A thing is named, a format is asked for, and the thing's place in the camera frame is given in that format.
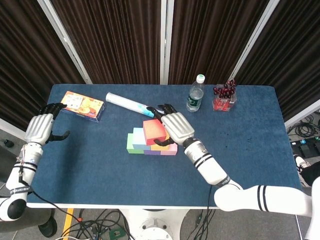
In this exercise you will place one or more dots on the yellow floor tape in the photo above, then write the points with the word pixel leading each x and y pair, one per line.
pixel 68 220

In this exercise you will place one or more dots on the dark grey trouser leg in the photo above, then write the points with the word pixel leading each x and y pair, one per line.
pixel 35 216

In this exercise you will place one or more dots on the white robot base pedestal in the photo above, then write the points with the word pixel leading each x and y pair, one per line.
pixel 155 225

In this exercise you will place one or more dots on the orange plastic object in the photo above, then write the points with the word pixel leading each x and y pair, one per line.
pixel 79 220

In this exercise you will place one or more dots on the white partition base rail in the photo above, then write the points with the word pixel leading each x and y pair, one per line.
pixel 302 113
pixel 17 131

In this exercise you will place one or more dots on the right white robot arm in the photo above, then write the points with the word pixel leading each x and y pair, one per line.
pixel 225 180

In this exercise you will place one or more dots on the green circuit board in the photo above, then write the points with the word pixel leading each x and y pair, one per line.
pixel 116 233

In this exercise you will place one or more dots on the person leg black trousers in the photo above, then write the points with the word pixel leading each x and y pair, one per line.
pixel 311 175

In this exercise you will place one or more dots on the red foam cube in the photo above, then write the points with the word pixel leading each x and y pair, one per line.
pixel 155 131

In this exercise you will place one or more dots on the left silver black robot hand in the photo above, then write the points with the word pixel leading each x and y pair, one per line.
pixel 38 128

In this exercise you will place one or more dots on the white black sneaker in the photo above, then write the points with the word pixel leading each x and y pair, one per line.
pixel 301 162

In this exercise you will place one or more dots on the white partition post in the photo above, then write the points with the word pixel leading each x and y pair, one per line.
pixel 63 37
pixel 167 37
pixel 255 37

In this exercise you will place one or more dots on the white plastic wrap roll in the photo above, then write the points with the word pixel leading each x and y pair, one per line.
pixel 125 102

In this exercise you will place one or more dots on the purple foam cube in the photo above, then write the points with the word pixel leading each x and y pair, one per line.
pixel 151 152

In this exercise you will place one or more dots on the dark brown pleated curtain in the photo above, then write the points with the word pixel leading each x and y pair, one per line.
pixel 212 37
pixel 112 37
pixel 295 62
pixel 25 62

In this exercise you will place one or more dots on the blue table cloth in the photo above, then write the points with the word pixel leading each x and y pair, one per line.
pixel 100 180

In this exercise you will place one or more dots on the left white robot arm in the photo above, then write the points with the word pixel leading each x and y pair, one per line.
pixel 22 170

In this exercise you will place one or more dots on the black shoe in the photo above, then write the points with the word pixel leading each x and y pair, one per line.
pixel 48 227

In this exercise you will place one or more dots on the yellow foam cube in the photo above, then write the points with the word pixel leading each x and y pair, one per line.
pixel 157 147

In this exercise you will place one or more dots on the blue orange snack box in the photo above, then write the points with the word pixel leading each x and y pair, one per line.
pixel 82 106

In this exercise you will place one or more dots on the pink foam cube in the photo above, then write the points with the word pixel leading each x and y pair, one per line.
pixel 171 150

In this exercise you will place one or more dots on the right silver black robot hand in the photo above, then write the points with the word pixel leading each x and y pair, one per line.
pixel 178 127

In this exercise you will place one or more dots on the black floor object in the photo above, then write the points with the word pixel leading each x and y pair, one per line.
pixel 8 143

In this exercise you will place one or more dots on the dark red grape bunch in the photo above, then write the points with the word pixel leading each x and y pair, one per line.
pixel 225 91

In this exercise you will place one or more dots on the light blue foam cube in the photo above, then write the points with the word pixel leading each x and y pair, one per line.
pixel 138 137

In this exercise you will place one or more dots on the clear green-label water bottle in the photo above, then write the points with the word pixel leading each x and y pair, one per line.
pixel 194 98

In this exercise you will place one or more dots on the green foam cube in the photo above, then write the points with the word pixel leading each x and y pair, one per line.
pixel 131 146

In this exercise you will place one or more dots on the white table frame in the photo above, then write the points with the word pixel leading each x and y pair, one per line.
pixel 125 206

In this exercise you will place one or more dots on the clear plastic box red contents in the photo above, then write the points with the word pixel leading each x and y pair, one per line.
pixel 223 103

